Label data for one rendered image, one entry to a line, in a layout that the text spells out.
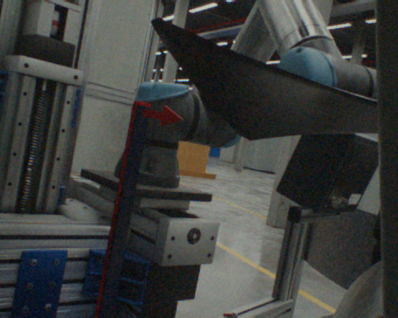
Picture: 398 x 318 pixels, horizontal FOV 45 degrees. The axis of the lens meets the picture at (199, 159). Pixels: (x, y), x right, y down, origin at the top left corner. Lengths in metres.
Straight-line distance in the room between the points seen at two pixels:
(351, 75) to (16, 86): 0.64
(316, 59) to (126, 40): 1.99
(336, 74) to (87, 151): 1.92
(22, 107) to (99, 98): 1.46
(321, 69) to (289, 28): 0.10
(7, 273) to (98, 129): 1.60
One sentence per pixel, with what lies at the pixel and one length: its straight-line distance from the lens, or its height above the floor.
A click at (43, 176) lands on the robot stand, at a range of 1.06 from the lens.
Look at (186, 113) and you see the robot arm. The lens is 1.07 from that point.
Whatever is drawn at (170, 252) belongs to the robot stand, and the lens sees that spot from 0.95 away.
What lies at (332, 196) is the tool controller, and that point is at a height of 1.09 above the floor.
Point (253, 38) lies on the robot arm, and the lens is 1.03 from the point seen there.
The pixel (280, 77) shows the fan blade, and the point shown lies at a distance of 0.36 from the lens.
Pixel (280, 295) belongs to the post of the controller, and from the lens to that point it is 1.05.
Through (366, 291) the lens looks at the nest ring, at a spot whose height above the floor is 1.12.
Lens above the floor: 1.17
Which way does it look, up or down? 3 degrees down
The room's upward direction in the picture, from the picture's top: 11 degrees clockwise
